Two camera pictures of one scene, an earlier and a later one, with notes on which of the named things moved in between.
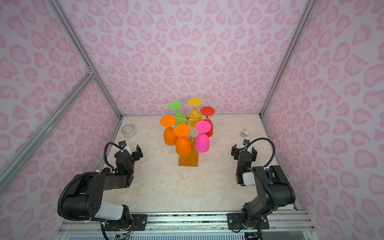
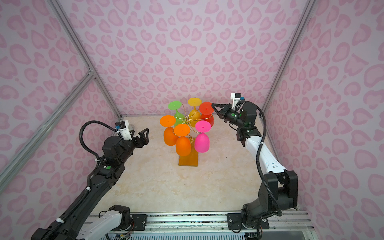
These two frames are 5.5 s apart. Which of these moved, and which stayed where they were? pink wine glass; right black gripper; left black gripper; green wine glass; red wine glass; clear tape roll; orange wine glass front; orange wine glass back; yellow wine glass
Moved: left black gripper; red wine glass; right black gripper
Stayed: yellow wine glass; clear tape roll; orange wine glass back; pink wine glass; green wine glass; orange wine glass front
